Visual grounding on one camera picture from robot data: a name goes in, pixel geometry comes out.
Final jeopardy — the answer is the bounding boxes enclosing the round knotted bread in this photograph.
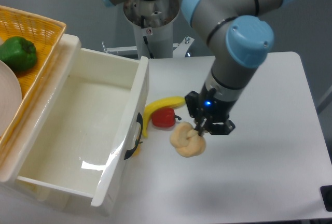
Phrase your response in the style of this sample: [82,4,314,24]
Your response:
[170,122,206,158]

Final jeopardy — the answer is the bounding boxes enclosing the black cable on pedestal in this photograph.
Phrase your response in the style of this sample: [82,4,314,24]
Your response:
[141,15,154,59]

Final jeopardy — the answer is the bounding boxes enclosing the black drawer handle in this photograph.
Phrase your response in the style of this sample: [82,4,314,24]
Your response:
[124,113,144,160]

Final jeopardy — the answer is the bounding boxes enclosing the yellow woven basket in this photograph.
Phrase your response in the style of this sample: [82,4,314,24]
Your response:
[1,6,66,155]

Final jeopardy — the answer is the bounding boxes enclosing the white metal base frame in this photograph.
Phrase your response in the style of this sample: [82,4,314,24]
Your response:
[102,36,195,60]

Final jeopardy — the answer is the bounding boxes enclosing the yellow toy banana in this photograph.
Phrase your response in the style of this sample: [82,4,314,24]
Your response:
[142,96,185,138]

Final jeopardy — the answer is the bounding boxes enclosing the white drawer cabinet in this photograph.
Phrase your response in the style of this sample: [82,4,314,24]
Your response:
[0,33,115,216]

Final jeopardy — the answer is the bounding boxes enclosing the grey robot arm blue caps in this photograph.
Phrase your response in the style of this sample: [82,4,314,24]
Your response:
[102,0,294,135]

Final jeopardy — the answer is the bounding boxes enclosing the red toy bell pepper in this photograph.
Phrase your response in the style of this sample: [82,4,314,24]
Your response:
[151,107,182,128]

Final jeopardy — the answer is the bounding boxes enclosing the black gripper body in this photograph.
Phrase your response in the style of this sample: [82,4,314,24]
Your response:
[185,87,235,135]

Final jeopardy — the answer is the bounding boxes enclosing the white plate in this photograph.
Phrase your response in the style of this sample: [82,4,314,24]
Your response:
[0,61,22,135]

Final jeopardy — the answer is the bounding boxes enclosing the green toy bell pepper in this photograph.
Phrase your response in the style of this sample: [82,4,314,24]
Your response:
[1,36,37,72]

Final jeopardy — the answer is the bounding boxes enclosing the open white upper drawer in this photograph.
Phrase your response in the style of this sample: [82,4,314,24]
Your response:
[16,49,149,215]

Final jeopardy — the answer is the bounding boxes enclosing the black object at table edge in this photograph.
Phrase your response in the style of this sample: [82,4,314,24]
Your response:
[320,185,332,212]

